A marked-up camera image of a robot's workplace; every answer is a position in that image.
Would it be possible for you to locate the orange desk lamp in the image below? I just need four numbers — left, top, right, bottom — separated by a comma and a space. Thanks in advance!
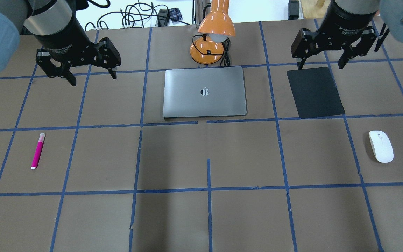
189, 0, 236, 67

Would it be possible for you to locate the aluminium frame post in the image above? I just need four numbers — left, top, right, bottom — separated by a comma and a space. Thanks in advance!
193, 0, 211, 25

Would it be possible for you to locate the black power adapter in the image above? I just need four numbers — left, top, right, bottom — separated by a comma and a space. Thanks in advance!
155, 9, 170, 27

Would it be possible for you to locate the black mousepad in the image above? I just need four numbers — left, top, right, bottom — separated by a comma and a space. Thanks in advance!
287, 67, 345, 119

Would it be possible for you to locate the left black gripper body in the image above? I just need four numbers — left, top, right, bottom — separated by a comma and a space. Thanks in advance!
35, 15, 108, 67

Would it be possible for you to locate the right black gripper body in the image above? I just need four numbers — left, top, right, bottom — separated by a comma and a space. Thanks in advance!
317, 3, 375, 51

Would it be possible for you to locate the black lamp power cable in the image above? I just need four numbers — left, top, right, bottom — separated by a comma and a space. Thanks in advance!
201, 35, 231, 68

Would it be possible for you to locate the pink marker pen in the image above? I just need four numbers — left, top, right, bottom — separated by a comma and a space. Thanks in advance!
31, 133, 46, 170

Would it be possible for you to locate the white computer mouse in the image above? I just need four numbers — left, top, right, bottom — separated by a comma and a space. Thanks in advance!
368, 130, 394, 164

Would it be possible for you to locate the grey closed laptop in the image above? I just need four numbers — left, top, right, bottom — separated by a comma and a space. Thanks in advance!
163, 66, 247, 118

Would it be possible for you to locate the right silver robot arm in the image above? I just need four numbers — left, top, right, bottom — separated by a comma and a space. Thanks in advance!
291, 0, 403, 70

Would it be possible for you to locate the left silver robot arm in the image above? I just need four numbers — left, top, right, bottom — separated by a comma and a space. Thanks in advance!
0, 0, 121, 86

